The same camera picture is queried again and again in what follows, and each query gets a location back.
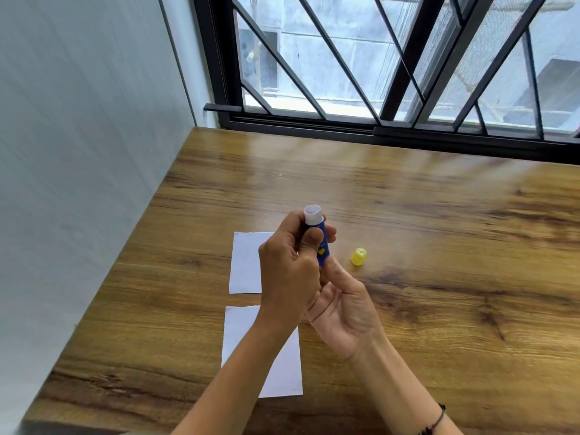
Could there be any blue glue stick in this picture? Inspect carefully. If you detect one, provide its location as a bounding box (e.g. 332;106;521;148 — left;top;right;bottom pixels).
303;205;331;268

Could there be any person's right forearm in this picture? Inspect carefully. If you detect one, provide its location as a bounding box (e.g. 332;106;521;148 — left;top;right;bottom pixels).
349;337;465;435

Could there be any black cord bracelet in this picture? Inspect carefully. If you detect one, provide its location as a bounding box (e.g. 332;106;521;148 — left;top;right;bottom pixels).
419;403;447;435

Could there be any person's left forearm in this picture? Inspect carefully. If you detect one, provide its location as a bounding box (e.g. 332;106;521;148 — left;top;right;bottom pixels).
171;319;301;435

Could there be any person's right hand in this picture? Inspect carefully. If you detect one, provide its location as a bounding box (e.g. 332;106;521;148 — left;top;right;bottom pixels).
306;256;387;361

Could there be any person's left hand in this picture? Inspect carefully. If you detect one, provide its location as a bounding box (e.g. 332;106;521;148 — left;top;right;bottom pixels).
258;210;337;331

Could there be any black window frame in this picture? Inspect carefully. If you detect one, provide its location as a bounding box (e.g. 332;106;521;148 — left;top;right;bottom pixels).
192;0;580;166

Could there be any black metal window grille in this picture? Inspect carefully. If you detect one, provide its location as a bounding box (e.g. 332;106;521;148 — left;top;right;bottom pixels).
231;0;580;142

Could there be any white paper sheet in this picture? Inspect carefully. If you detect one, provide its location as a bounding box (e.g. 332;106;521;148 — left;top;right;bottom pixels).
221;305;304;399
229;231;275;295

